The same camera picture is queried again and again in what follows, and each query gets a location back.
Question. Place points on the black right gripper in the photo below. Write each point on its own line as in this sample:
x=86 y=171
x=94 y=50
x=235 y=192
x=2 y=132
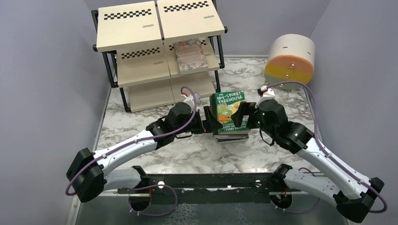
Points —
x=253 y=113

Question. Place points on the green 104-storey treehouse book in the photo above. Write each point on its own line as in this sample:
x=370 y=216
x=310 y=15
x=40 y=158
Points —
x=228 y=97

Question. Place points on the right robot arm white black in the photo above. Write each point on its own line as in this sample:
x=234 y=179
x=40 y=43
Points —
x=352 y=193

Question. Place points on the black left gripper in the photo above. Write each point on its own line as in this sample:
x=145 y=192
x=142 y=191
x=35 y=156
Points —
x=199 y=120

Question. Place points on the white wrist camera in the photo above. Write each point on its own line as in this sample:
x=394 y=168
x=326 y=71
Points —
x=265 y=93
x=189 y=99

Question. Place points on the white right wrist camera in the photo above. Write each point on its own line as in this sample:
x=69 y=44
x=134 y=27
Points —
x=265 y=93

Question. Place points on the round drawer box orange yellow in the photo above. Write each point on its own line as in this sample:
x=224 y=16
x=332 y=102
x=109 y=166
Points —
x=291 y=58

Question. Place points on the beige black three-tier shelf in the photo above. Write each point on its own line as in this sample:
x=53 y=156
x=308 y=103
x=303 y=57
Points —
x=137 y=44

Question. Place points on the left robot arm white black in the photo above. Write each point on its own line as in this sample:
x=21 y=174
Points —
x=92 y=172

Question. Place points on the dark bottom book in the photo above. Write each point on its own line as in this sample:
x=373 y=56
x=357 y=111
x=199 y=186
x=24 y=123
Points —
x=231 y=138

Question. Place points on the floral cover book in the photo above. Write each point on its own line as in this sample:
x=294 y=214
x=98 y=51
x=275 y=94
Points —
x=190 y=56

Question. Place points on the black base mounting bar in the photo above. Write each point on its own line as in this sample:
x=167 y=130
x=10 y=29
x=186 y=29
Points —
x=212 y=188

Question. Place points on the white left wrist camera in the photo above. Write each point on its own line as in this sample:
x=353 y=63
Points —
x=189 y=99

